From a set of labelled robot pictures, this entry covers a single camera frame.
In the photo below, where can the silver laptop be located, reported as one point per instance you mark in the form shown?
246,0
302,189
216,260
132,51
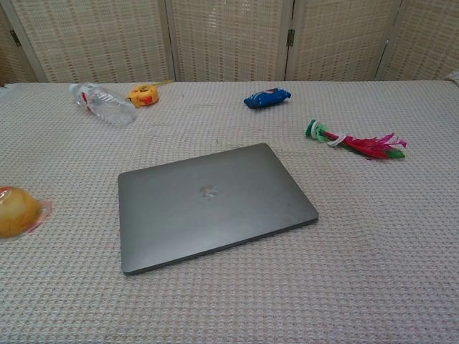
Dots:
201,215

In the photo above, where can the woven folding screen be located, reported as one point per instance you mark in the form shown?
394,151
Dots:
229,39

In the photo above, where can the blue snack packet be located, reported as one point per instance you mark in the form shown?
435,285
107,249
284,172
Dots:
267,97

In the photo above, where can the yellow tape measure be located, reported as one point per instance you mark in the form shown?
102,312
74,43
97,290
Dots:
143,96

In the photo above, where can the pink green feather shuttlecock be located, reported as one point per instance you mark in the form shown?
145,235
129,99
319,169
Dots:
358,145

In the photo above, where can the clear plastic water bottle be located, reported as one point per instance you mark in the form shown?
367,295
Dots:
104,104

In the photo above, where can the white woven tablecloth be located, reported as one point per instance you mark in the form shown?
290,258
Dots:
358,251

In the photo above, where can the orange fruit jelly cup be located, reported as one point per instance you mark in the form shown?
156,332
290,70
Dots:
16,211

